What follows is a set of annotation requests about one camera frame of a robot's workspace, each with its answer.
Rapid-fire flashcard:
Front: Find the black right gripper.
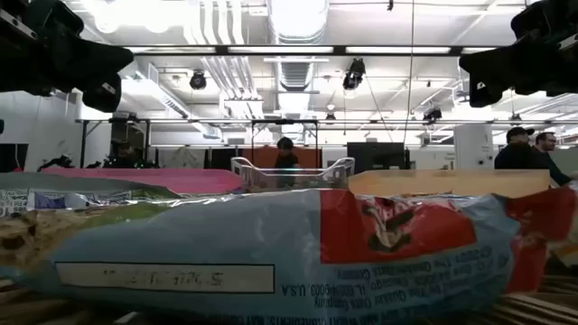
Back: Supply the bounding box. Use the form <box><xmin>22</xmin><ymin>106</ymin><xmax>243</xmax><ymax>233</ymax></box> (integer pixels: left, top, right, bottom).
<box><xmin>459</xmin><ymin>0</ymin><xmax>578</xmax><ymax>108</ymax></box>

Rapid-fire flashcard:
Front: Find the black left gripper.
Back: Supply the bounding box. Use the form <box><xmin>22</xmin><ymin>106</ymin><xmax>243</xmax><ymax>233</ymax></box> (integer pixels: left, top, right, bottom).
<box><xmin>0</xmin><ymin>0</ymin><xmax>135</xmax><ymax>114</ymax></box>

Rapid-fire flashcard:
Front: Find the dark blue granola bar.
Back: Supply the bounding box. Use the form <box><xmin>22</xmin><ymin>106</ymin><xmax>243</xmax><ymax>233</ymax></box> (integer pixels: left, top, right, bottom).
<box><xmin>0</xmin><ymin>188</ymin><xmax>132</xmax><ymax>217</ymax></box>

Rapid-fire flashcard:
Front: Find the white pillar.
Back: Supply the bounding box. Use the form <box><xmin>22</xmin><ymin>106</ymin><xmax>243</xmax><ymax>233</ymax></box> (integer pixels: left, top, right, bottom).
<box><xmin>453</xmin><ymin>124</ymin><xmax>495</xmax><ymax>171</ymax></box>

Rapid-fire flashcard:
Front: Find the person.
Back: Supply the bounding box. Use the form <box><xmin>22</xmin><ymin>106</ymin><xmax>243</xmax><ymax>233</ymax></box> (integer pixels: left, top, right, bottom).
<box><xmin>274</xmin><ymin>136</ymin><xmax>301</xmax><ymax>189</ymax></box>
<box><xmin>494</xmin><ymin>126</ymin><xmax>550</xmax><ymax>171</ymax></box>
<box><xmin>104</xmin><ymin>138</ymin><xmax>153</xmax><ymax>170</ymax></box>
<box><xmin>532</xmin><ymin>131</ymin><xmax>574</xmax><ymax>187</ymax></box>

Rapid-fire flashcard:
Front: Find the dark background screen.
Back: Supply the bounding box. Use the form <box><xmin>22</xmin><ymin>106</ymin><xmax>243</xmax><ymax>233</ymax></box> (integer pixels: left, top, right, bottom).
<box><xmin>0</xmin><ymin>143</ymin><xmax>29</xmax><ymax>173</ymax></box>

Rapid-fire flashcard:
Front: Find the black monitor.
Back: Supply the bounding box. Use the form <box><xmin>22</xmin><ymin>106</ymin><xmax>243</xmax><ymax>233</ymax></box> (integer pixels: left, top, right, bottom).
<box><xmin>346</xmin><ymin>142</ymin><xmax>411</xmax><ymax>175</ymax></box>

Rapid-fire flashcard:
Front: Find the pink plastic tray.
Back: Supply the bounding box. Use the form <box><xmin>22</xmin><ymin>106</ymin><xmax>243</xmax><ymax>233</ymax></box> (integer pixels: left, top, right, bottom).
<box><xmin>42</xmin><ymin>167</ymin><xmax>245</xmax><ymax>196</ymax></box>

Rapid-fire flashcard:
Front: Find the black overhead light bar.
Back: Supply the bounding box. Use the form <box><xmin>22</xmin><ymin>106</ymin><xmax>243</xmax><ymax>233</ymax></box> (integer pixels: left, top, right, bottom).
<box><xmin>120</xmin><ymin>43</ymin><xmax>480</xmax><ymax>57</ymax></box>

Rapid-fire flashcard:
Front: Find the orange partition panel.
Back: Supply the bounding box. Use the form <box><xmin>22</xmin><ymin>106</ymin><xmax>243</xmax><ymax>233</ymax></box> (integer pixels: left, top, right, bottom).
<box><xmin>243</xmin><ymin>146</ymin><xmax>322</xmax><ymax>169</ymax></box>

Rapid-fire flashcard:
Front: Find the clear plastic bin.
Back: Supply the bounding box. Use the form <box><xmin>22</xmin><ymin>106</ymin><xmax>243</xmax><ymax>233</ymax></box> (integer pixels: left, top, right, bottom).
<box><xmin>230</xmin><ymin>156</ymin><xmax>356</xmax><ymax>193</ymax></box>

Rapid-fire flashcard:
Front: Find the thin hanging cable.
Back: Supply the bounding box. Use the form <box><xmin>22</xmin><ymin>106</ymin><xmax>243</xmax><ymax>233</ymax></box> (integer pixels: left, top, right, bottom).
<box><xmin>401</xmin><ymin>0</ymin><xmax>415</xmax><ymax>146</ymax></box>

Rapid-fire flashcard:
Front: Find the black background rack frame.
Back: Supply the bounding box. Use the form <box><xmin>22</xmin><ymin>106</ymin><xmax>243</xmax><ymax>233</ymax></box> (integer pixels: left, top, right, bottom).
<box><xmin>75</xmin><ymin>117</ymin><xmax>153</xmax><ymax>169</ymax></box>

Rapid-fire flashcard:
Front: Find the black background rig frame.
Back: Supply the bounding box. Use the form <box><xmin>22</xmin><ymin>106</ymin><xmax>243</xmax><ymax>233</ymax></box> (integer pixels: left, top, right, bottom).
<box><xmin>250</xmin><ymin>118</ymin><xmax>320</xmax><ymax>169</ymax></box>

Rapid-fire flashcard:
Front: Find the silver ventilation duct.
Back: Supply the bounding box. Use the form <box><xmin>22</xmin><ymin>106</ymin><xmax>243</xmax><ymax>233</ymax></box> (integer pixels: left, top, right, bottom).
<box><xmin>266</xmin><ymin>0</ymin><xmax>331</xmax><ymax>94</ymax></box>

